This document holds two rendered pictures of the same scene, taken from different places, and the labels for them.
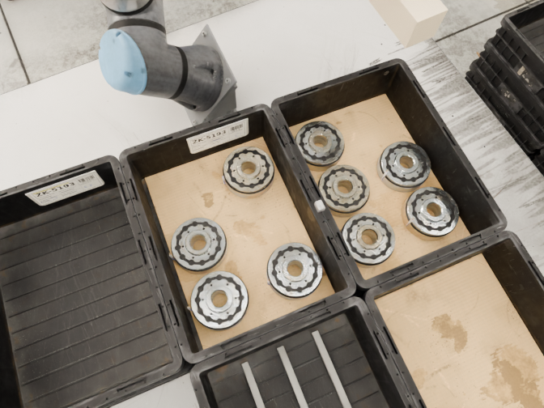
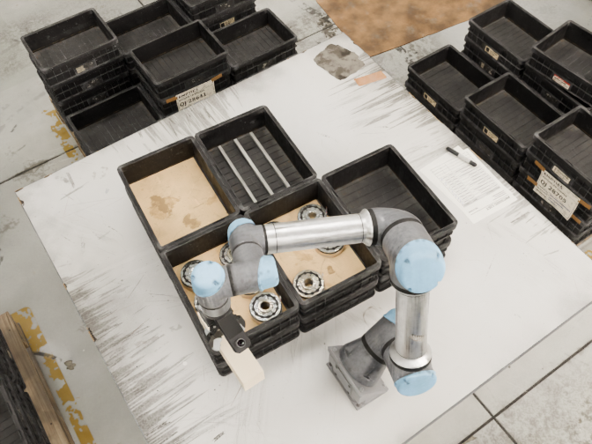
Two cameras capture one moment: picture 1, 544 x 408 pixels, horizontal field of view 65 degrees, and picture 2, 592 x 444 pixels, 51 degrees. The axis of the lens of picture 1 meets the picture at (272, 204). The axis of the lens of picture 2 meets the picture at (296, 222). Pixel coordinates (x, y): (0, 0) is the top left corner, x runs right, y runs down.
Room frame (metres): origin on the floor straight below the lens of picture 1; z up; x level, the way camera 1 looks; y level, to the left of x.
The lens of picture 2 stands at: (1.29, 0.01, 2.64)
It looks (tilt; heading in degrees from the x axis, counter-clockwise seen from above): 57 degrees down; 179
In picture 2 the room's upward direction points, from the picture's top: 2 degrees counter-clockwise
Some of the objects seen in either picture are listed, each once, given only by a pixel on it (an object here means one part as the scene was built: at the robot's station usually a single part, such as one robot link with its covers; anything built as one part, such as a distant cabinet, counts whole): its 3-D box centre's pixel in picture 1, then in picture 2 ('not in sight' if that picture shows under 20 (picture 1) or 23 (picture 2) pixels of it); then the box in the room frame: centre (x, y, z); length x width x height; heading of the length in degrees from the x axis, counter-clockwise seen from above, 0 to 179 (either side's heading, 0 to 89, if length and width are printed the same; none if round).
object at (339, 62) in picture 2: not in sight; (337, 60); (-0.83, 0.25, 0.71); 0.22 x 0.19 x 0.01; 32
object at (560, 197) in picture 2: not in sight; (555, 194); (-0.25, 1.17, 0.41); 0.31 x 0.02 x 0.16; 32
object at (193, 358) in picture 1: (231, 220); (311, 239); (0.24, 0.07, 0.92); 0.40 x 0.30 x 0.02; 27
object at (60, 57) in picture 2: not in sight; (82, 71); (-1.20, -1.05, 0.37); 0.40 x 0.30 x 0.45; 122
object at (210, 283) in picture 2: not in sight; (210, 284); (0.63, -0.18, 1.39); 0.09 x 0.08 x 0.11; 101
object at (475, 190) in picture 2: not in sight; (469, 182); (-0.12, 0.70, 0.70); 0.33 x 0.23 x 0.01; 32
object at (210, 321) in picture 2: not in sight; (217, 312); (0.63, -0.19, 1.23); 0.09 x 0.08 x 0.12; 32
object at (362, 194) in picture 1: (344, 188); not in sight; (0.34, -0.14, 0.86); 0.10 x 0.10 x 0.01
